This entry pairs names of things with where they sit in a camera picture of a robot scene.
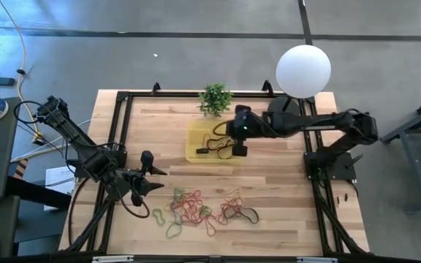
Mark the large black rubber band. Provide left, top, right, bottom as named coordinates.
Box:
left=232, top=206, right=260, bottom=225

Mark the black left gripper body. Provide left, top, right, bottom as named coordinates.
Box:
left=117, top=150, right=155, bottom=207

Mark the silver frame bracket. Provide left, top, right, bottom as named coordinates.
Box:
left=297, top=256, right=338, bottom=263
left=92, top=255, right=134, bottom=263

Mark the white paper sheet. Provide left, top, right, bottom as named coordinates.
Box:
left=44, top=165, right=77, bottom=212

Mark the black aluminium table frame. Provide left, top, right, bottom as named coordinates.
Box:
left=58, top=79, right=371, bottom=256

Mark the white cable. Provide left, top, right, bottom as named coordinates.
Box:
left=11, top=118, right=91, bottom=164

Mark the brown left wrist cable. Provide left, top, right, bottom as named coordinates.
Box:
left=120, top=195, right=151, bottom=219

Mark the white globe table lamp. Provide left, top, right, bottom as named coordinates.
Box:
left=268, top=44, right=332, bottom=115

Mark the cream floor cable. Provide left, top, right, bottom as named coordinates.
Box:
left=0, top=0, right=43, bottom=144

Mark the teal green rubber band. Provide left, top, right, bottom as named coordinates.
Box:
left=172, top=186, right=186, bottom=202

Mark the small green artificial plant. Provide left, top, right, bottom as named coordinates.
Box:
left=197, top=82, right=234, bottom=118

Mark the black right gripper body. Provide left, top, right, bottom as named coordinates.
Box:
left=232, top=104, right=270, bottom=157

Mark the grey metal rack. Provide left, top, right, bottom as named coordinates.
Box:
left=379, top=92, right=421, bottom=213

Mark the yellow black striped tape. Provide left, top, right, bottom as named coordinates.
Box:
left=12, top=159, right=29, bottom=180

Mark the yellow translucent plastic bin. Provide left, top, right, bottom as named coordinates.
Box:
left=185, top=120, right=241, bottom=164

